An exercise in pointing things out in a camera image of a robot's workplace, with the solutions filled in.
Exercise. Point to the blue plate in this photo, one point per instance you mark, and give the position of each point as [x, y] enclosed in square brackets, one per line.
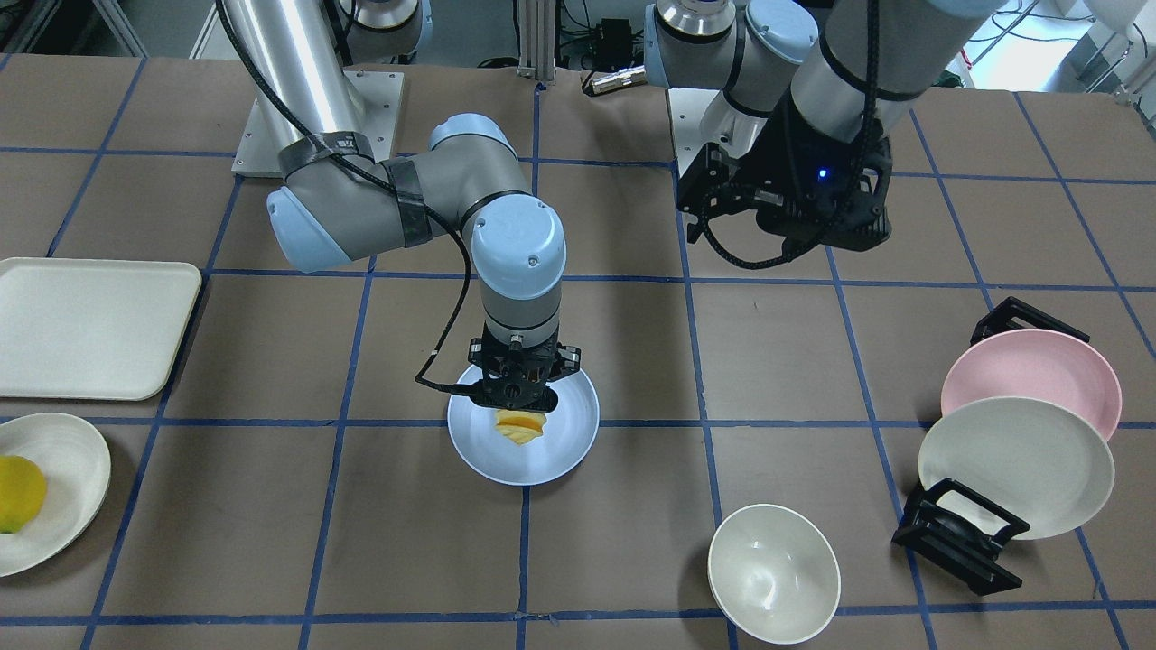
[521, 448]

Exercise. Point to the yellow sliced bread loaf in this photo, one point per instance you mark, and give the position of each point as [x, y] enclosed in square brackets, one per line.
[520, 427]

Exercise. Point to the silver cylinder connector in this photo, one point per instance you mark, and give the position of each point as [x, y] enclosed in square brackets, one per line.
[632, 77]

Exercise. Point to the pink plate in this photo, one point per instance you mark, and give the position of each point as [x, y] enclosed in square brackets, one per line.
[1042, 364]

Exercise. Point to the aluminium frame post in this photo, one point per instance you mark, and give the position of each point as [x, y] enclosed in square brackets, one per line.
[537, 38]

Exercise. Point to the black plate rack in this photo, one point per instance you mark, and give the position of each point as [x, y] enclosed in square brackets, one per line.
[948, 539]

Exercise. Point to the yellow lemon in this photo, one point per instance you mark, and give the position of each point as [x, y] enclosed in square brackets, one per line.
[23, 492]

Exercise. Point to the white rectangular tray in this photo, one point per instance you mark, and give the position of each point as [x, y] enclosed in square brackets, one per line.
[83, 329]

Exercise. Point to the beige ceramic bowl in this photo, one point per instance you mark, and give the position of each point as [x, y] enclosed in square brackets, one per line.
[773, 574]

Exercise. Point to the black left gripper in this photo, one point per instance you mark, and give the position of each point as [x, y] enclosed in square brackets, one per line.
[778, 153]

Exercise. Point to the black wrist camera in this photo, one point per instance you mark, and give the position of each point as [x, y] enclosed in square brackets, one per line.
[708, 190]

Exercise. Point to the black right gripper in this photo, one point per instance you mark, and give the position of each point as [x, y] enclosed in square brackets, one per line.
[569, 359]

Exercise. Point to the cream plate in rack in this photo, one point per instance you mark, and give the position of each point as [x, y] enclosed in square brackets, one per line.
[1037, 460]

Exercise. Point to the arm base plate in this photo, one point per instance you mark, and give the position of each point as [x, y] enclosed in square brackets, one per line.
[375, 97]
[687, 109]

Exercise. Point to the white round plate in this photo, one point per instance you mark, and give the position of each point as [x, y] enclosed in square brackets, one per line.
[75, 459]

